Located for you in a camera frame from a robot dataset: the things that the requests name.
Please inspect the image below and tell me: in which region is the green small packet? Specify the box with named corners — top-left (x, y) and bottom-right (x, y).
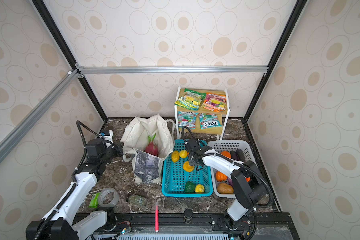
top-left (89, 193), bottom-right (100, 209)

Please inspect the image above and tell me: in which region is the yellow lemon toy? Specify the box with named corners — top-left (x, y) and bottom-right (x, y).
top-left (179, 150), bottom-right (188, 159)

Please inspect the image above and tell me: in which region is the white canvas grocery bag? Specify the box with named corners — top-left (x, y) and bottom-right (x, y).
top-left (121, 115), bottom-right (176, 184)

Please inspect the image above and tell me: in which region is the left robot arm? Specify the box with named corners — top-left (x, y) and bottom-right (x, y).
top-left (26, 138), bottom-right (124, 240)

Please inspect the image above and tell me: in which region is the white wooden shelf rack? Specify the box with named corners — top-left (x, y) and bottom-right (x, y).
top-left (175, 89), bottom-right (231, 140)

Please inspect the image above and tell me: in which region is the pink dragon fruit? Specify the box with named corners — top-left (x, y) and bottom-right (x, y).
top-left (144, 134), bottom-right (159, 157)

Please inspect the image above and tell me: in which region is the green snack packet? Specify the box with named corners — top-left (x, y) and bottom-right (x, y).
top-left (175, 89), bottom-right (207, 111)

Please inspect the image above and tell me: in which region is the black knob on rail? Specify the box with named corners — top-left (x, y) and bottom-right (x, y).
top-left (184, 209), bottom-right (193, 224)

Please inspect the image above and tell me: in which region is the white plastic basket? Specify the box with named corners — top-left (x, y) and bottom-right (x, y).
top-left (208, 140), bottom-right (257, 199)

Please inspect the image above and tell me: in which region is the right Foxs candy packet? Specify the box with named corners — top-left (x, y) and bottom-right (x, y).
top-left (199, 113), bottom-right (222, 130)

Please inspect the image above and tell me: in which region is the pink orange snack packet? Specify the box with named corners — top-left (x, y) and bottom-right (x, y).
top-left (202, 93), bottom-right (227, 113)

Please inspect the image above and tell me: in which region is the red pen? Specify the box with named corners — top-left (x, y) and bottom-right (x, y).
top-left (155, 205), bottom-right (159, 233)

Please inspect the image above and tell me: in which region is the dark cucumber toy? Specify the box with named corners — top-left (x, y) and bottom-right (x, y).
top-left (236, 149), bottom-right (247, 163)

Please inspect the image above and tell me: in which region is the yellow corn toy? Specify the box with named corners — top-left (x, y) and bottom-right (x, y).
top-left (171, 151), bottom-right (180, 163)

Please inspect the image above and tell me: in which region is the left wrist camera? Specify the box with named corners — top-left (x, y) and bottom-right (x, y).
top-left (100, 130), bottom-right (114, 148)

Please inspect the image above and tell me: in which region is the orange pumpkin toy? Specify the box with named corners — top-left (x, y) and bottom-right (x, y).
top-left (215, 171), bottom-right (228, 182)

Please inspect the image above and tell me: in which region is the brown potato toy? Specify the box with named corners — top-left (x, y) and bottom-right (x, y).
top-left (217, 183), bottom-right (234, 195)

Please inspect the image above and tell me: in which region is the left aluminium bar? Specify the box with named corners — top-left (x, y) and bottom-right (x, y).
top-left (0, 70), bottom-right (79, 164)

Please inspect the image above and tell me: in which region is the yellow orange mango toy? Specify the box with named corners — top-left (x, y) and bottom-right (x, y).
top-left (183, 161), bottom-right (195, 173)

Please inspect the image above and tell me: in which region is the teal plastic basket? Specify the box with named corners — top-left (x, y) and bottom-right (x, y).
top-left (162, 156), bottom-right (213, 198)

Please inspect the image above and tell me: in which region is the purple eggplant toy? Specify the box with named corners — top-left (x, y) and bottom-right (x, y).
top-left (230, 151), bottom-right (239, 161)

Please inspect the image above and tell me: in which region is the small glass jar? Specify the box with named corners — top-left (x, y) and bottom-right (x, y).
top-left (127, 194), bottom-right (148, 208)

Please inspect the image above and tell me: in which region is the horizontal aluminium bar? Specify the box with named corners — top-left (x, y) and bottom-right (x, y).
top-left (71, 66), bottom-right (269, 75)

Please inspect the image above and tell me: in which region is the foxs candy packet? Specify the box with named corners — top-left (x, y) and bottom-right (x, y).
top-left (199, 113), bottom-right (222, 130)
top-left (178, 112), bottom-right (198, 130)

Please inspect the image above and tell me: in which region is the left Foxs candy packet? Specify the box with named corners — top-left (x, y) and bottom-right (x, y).
top-left (178, 112), bottom-right (198, 130)

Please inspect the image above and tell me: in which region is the orange tangerine in white basket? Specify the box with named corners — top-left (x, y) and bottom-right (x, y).
top-left (221, 151), bottom-right (232, 158)

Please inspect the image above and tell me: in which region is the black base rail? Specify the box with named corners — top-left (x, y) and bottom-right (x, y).
top-left (41, 211), bottom-right (301, 240)

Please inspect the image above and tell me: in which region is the clear tape roll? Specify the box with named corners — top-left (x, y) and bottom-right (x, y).
top-left (98, 188), bottom-right (120, 208)

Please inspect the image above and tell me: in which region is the green bell pepper toy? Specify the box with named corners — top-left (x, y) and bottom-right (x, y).
top-left (184, 181), bottom-right (196, 194)

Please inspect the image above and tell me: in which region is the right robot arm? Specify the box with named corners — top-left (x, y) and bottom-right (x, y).
top-left (184, 138), bottom-right (274, 224)

